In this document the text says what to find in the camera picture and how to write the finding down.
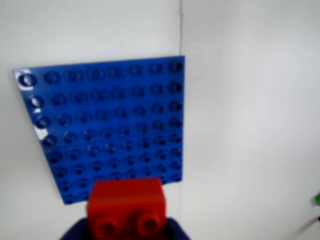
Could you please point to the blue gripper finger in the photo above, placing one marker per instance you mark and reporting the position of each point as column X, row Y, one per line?
column 176, row 231
column 77, row 231

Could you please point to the red 2x2 building block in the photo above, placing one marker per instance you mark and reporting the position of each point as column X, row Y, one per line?
column 125, row 200

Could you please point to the blue 8x8 building plate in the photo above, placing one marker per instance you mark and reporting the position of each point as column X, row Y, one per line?
column 107, row 112

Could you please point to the green chair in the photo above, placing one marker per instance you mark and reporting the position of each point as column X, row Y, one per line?
column 317, row 199

